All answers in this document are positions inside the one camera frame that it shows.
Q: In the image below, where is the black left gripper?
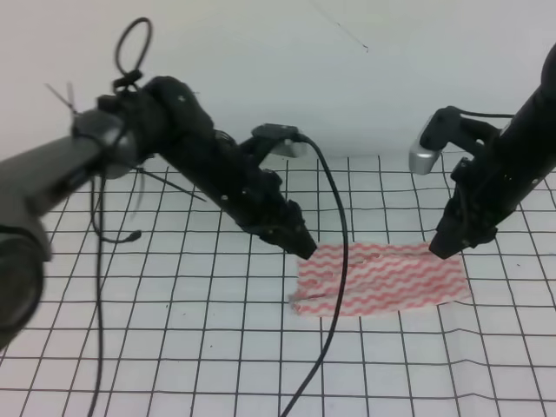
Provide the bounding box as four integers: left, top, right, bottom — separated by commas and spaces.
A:
173, 131, 317, 260

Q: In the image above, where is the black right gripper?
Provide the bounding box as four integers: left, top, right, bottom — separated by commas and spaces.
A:
429, 136, 547, 260

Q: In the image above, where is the pink wavy striped towel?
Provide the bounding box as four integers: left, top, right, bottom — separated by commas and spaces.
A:
289, 242, 471, 317

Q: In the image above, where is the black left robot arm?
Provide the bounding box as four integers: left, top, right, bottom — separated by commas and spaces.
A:
1, 76, 316, 345

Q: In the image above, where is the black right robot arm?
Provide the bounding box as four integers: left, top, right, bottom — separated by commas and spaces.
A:
419, 51, 555, 259

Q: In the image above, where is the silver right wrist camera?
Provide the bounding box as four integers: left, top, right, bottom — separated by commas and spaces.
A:
407, 105, 500, 176

